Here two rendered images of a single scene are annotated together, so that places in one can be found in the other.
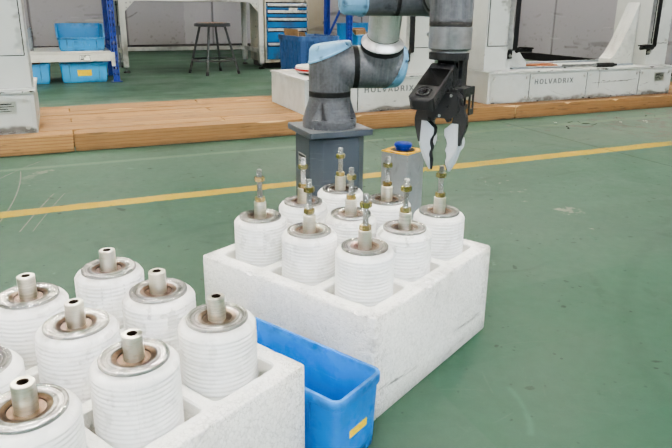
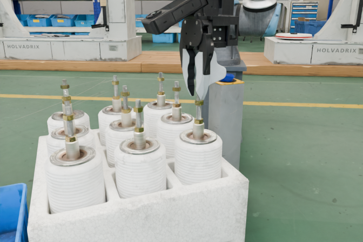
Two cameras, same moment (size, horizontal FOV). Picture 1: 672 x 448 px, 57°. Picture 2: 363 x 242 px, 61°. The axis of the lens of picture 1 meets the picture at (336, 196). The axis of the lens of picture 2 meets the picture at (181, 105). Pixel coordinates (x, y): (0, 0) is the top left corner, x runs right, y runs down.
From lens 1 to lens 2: 0.77 m
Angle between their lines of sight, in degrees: 29
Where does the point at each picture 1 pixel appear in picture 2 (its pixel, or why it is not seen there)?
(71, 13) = not seen: hidden behind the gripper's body
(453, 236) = (197, 163)
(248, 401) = not seen: outside the picture
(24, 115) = (121, 52)
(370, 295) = (58, 202)
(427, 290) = (127, 211)
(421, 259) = (139, 179)
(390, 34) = not seen: outside the picture
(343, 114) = (224, 54)
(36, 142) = (123, 66)
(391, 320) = (59, 233)
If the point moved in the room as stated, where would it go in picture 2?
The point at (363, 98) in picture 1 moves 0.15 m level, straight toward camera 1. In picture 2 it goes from (315, 55) to (312, 58)
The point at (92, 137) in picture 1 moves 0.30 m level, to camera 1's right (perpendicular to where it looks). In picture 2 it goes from (149, 66) to (180, 69)
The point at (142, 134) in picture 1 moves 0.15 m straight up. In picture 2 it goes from (174, 66) to (174, 48)
